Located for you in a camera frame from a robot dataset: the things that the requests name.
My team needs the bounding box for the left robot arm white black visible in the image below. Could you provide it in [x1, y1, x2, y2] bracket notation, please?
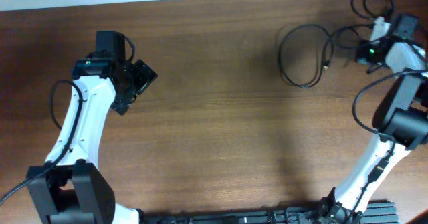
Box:
[26, 31, 157, 223]

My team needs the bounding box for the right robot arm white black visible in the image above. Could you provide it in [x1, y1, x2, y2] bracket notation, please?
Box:
[307, 14, 427, 223]

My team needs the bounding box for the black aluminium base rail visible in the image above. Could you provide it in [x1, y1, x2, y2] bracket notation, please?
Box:
[142, 202, 399, 224]

